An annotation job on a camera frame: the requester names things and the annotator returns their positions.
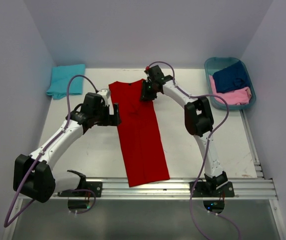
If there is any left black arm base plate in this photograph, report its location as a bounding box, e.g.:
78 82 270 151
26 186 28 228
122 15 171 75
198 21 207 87
57 181 103 198

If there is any aluminium mounting rail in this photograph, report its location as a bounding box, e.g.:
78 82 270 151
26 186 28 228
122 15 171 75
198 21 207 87
86 178 278 201

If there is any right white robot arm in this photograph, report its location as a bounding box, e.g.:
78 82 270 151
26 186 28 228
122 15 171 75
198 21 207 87
140 65 228 196

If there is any navy blue t shirt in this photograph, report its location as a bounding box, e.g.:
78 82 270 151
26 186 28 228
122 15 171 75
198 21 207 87
213 60 250 93

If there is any red t shirt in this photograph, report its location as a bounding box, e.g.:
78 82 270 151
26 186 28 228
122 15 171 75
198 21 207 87
109 80 170 187

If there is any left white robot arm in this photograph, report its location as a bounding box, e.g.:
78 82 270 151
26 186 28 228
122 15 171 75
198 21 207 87
13 89 121 203

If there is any folded teal t shirt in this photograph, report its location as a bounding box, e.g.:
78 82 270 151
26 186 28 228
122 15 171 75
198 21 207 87
46 64 85 100

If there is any pink t shirt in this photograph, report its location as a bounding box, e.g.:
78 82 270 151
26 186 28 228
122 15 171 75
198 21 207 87
209 75 252 105

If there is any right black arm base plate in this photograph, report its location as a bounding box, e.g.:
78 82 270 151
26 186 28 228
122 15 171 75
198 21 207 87
189 180 235 198

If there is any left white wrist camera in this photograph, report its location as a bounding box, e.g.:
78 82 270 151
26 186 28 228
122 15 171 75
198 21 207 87
97 88 111 106

